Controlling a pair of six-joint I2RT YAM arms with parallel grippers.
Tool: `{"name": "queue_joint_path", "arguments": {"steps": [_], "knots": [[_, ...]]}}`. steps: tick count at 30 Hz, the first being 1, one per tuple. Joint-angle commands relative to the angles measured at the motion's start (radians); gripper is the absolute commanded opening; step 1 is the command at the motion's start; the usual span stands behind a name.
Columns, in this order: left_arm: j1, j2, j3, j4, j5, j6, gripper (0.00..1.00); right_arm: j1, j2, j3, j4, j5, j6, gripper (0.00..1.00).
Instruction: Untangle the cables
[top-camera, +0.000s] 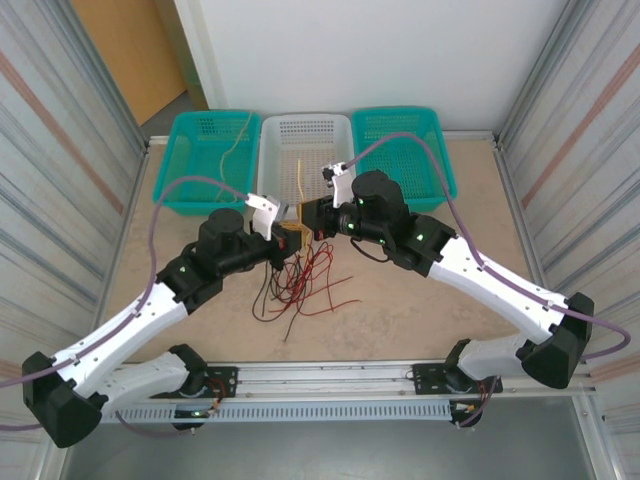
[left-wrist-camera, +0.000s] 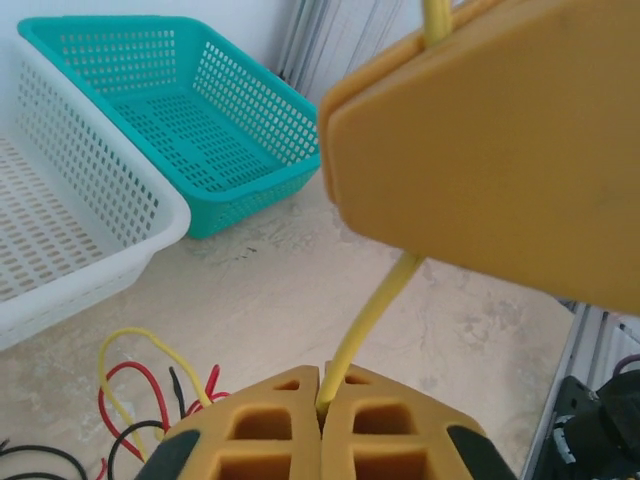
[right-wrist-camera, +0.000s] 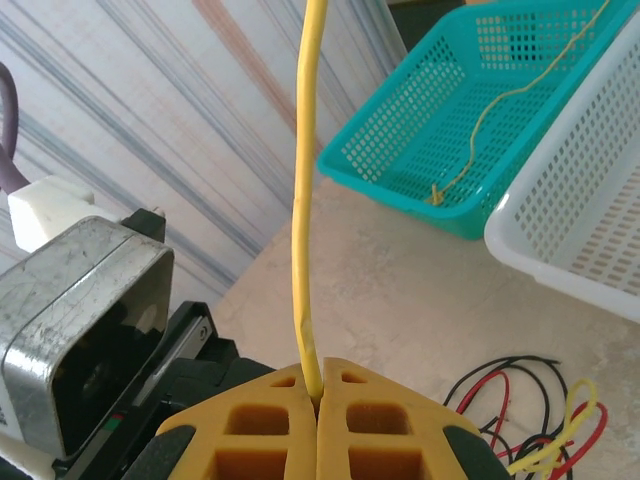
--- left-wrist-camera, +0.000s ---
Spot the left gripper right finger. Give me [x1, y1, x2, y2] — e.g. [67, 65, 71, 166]
[319, 362, 519, 480]

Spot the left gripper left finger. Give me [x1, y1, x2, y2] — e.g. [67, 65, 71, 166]
[134, 364, 321, 480]

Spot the yellow cable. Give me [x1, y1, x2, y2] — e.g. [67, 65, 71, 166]
[315, 0, 454, 416]
[97, 327, 211, 464]

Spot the red and black wire bundle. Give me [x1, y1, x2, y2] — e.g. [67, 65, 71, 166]
[107, 367, 190, 480]

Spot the red cable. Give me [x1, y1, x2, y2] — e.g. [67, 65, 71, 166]
[97, 362, 232, 474]

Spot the teal plastic basket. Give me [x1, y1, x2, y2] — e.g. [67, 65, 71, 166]
[17, 15, 321, 240]

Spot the white plastic basket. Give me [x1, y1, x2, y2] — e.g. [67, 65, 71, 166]
[0, 37, 193, 351]

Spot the aluminium mounting rail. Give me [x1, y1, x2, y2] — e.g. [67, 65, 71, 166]
[519, 299, 640, 480]

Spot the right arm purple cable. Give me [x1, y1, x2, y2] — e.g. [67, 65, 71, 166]
[613, 353, 640, 377]

